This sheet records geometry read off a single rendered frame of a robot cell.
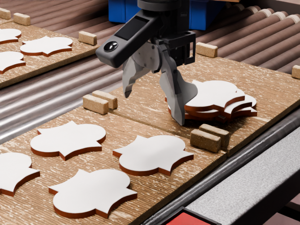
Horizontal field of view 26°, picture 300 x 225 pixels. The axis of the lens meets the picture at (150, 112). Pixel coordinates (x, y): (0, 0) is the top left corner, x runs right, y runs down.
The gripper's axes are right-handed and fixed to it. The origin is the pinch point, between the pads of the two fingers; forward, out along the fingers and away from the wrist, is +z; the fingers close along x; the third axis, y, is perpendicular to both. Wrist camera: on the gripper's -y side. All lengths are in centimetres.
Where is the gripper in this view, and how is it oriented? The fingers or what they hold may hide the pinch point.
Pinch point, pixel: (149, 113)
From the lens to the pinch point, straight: 112.2
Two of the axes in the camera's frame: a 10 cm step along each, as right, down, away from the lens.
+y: 7.7, -2.7, 5.8
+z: 0.0, 9.1, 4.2
